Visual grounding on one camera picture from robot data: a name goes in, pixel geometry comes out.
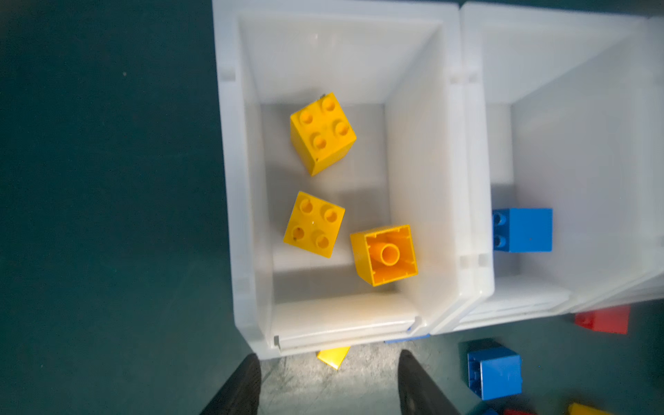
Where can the left white bin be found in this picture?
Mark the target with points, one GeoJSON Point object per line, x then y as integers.
{"type": "Point", "coordinates": [396, 69]}

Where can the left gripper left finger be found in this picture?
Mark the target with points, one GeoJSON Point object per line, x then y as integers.
{"type": "Point", "coordinates": [240, 394]}

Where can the yellow lego square brick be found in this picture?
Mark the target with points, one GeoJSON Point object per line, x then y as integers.
{"type": "Point", "coordinates": [314, 225]}

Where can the yellow orange lego brick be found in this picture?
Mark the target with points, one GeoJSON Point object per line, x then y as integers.
{"type": "Point", "coordinates": [384, 255]}

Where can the white bin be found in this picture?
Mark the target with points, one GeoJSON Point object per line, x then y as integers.
{"type": "Point", "coordinates": [396, 69]}
{"type": "Point", "coordinates": [564, 112]}

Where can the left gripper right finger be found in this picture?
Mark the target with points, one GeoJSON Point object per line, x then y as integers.
{"type": "Point", "coordinates": [418, 393]}

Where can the small yellow lego piece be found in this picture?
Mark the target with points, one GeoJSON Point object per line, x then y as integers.
{"type": "Point", "coordinates": [333, 357]}

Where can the middle white bin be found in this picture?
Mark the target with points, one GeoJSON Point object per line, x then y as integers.
{"type": "Point", "coordinates": [564, 112]}

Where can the blue lego floor brick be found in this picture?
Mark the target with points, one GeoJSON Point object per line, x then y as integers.
{"type": "Point", "coordinates": [494, 373]}

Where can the red lego floor brick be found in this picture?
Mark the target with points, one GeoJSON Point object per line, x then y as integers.
{"type": "Point", "coordinates": [614, 320]}

